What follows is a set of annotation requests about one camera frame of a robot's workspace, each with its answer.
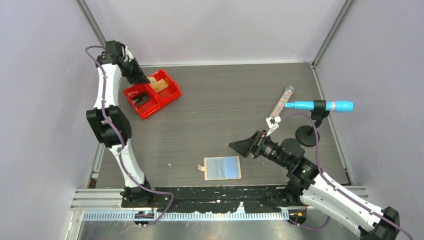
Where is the red divided plastic bin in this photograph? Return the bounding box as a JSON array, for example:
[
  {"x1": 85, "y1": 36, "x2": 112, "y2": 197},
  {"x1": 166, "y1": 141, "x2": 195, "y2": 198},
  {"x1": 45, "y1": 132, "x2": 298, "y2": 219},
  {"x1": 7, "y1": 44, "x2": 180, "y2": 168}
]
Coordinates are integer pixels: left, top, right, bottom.
[{"x1": 122, "y1": 69, "x2": 182, "y2": 120}]

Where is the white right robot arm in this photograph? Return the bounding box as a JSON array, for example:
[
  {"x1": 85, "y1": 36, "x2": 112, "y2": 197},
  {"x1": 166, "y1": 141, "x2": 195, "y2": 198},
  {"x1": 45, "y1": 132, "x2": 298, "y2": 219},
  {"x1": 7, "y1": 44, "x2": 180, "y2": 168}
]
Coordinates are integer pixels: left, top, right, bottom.
[{"x1": 228, "y1": 130, "x2": 400, "y2": 240}]

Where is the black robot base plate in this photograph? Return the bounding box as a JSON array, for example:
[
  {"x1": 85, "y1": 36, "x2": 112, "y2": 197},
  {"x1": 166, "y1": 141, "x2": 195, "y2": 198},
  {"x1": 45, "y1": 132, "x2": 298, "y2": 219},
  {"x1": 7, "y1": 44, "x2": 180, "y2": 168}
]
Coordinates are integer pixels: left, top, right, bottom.
[{"x1": 120, "y1": 185, "x2": 308, "y2": 214}]

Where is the glittery silver tube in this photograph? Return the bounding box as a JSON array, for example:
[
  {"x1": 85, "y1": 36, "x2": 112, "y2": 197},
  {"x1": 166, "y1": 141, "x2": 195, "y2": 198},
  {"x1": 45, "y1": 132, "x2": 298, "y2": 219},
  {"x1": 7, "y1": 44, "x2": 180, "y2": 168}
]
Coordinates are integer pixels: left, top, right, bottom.
[{"x1": 269, "y1": 86, "x2": 295, "y2": 118}]

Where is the beige leather card holder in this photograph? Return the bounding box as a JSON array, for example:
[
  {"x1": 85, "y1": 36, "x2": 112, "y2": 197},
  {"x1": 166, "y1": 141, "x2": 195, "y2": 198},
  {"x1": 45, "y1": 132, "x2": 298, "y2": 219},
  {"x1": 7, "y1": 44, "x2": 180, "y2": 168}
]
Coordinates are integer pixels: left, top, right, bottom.
[{"x1": 197, "y1": 156, "x2": 242, "y2": 181}]

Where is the blue toy microphone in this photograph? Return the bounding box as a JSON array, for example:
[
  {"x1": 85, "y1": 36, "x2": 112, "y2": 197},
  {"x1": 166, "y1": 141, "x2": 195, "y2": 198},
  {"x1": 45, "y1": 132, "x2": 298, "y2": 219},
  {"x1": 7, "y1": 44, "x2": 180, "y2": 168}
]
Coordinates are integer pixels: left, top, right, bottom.
[{"x1": 284, "y1": 100, "x2": 354, "y2": 113}]

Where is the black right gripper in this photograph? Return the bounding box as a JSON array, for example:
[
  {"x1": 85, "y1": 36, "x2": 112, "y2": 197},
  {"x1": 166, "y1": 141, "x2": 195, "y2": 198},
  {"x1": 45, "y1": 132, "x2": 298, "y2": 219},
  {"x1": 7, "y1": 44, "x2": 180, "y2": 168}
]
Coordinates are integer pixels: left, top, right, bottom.
[{"x1": 228, "y1": 130, "x2": 291, "y2": 169}]

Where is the gold VIP card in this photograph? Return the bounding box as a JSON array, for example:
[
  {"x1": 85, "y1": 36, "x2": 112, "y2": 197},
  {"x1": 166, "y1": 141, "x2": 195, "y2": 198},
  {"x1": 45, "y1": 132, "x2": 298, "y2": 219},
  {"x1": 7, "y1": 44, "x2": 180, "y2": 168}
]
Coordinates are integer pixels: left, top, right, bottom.
[{"x1": 147, "y1": 76, "x2": 169, "y2": 93}]

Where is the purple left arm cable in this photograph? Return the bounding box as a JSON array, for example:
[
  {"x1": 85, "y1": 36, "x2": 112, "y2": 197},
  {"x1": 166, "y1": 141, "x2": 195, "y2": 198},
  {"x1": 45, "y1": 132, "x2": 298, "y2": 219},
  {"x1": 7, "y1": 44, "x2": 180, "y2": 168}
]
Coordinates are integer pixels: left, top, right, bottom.
[{"x1": 84, "y1": 45, "x2": 175, "y2": 228}]

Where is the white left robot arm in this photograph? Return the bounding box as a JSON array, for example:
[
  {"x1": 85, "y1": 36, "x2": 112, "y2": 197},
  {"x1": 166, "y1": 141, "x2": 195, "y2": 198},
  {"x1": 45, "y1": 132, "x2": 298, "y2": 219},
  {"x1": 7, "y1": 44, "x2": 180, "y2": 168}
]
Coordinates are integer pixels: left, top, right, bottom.
[{"x1": 86, "y1": 40, "x2": 154, "y2": 207}]

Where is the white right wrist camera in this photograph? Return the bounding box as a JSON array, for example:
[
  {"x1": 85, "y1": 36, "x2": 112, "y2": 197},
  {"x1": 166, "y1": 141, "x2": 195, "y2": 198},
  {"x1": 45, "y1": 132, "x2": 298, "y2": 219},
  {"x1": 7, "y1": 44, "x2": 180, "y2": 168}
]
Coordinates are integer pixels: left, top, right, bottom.
[{"x1": 265, "y1": 116, "x2": 282, "y2": 136}]

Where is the black card in bin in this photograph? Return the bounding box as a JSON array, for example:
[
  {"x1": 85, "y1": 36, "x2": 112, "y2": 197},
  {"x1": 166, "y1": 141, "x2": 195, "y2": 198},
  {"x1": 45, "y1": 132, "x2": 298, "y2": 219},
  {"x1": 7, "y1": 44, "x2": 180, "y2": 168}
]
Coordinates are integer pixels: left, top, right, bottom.
[{"x1": 131, "y1": 92, "x2": 150, "y2": 108}]

